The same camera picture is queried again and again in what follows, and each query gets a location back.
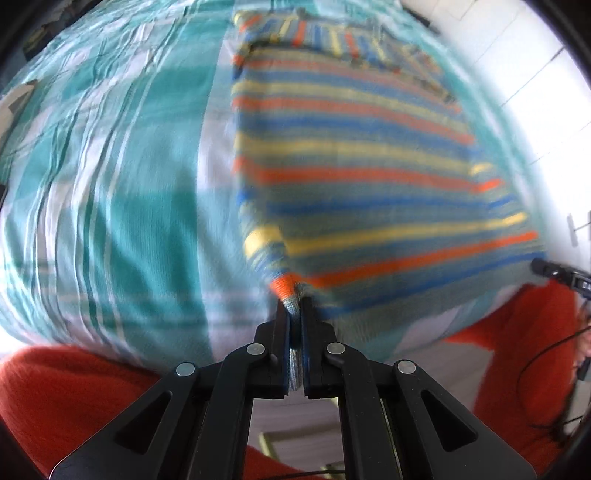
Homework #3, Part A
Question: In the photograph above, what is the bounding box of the striped knit sweater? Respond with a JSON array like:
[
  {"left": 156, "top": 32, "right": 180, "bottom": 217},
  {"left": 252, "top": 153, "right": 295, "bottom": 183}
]
[{"left": 231, "top": 9, "right": 546, "bottom": 361}]

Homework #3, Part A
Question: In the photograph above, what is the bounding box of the orange fleece clothing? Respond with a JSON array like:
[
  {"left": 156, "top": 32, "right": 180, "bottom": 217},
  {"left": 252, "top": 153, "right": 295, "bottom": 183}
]
[{"left": 1, "top": 346, "right": 160, "bottom": 476}]

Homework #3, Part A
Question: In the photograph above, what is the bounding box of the green object on floor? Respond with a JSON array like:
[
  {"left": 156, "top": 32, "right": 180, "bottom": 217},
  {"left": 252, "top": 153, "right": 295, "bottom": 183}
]
[{"left": 259, "top": 431, "right": 287, "bottom": 461}]

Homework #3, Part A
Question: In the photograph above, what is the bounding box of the teal checked bed cover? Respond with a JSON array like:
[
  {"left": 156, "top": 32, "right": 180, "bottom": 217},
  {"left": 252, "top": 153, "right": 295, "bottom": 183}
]
[{"left": 1, "top": 1, "right": 547, "bottom": 371}]

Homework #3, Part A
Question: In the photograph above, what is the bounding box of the white wardrobe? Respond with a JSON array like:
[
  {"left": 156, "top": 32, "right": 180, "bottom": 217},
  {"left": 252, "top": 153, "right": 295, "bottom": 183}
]
[{"left": 404, "top": 1, "right": 590, "bottom": 270}]

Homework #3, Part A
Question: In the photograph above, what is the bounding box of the white patterned pillow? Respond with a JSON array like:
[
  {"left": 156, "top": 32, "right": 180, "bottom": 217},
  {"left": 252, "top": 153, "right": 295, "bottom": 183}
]
[{"left": 0, "top": 80, "right": 38, "bottom": 152}]

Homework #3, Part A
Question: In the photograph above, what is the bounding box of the black cable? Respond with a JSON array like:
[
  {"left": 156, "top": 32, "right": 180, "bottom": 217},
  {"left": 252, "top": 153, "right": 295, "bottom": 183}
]
[{"left": 516, "top": 324, "right": 591, "bottom": 430}]

